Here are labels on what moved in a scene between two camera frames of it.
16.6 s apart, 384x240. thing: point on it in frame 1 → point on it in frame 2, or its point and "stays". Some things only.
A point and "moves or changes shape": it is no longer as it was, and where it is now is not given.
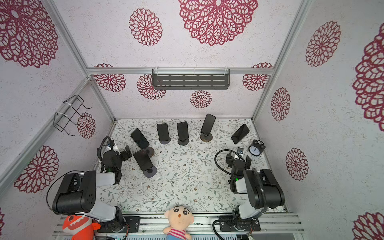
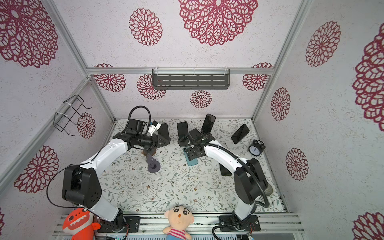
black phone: x=240 y=134 stays
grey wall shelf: x=191 y=78 stays
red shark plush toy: x=80 y=227 stays
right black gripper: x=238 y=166 → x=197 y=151
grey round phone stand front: x=150 y=172 → x=153 y=165
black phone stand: x=163 y=133 stays
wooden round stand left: x=150 y=151 stays
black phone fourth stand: x=182 y=128 stays
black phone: x=143 y=159 moves or changes shape
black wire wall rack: x=71 y=110 stays
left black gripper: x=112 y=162 → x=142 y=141
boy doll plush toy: x=180 y=218 stays
